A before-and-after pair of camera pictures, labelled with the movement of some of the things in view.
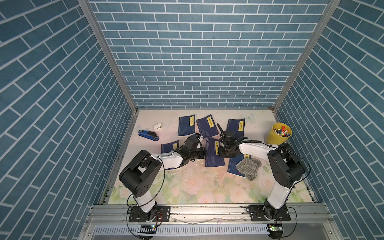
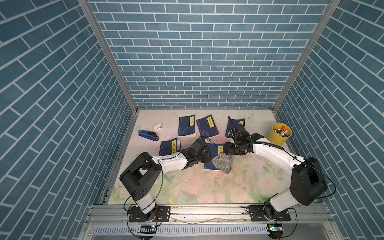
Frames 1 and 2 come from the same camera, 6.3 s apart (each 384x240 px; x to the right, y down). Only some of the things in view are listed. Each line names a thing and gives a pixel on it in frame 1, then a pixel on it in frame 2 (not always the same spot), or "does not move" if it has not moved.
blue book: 236,125 does not move
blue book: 168,147 does not move
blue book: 234,161 → 214,151
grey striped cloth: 249,167 → 224,162
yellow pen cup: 279,134 does not move
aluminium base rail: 302,215 does not move
